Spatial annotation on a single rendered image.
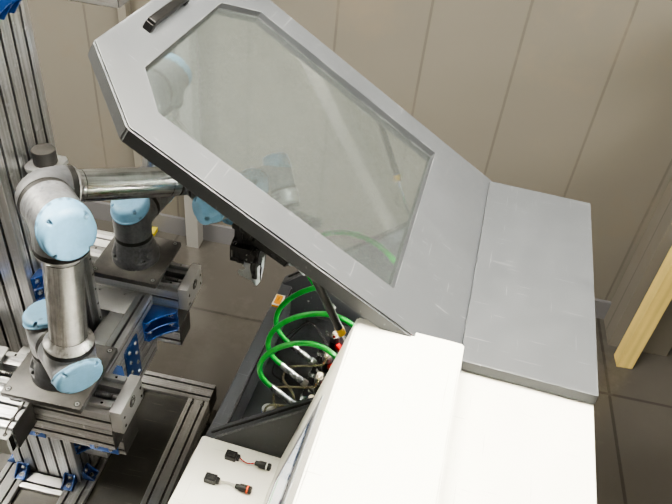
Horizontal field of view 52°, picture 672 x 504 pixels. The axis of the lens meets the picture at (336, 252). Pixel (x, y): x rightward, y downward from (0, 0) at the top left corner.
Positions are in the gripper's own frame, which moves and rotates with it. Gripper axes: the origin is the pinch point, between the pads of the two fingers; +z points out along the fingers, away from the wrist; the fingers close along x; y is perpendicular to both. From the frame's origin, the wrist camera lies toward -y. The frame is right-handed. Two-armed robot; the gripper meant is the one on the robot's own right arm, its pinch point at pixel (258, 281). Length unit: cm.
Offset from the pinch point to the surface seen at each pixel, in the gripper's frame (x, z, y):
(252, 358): 4.9, 27.1, -0.4
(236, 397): 20.0, 27.1, -1.2
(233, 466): 42.7, 24.1, -9.3
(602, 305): -163, 112, -139
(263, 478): 44, 24, -18
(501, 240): -7, -28, -61
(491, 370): 36, -27, -63
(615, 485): -58, 122, -144
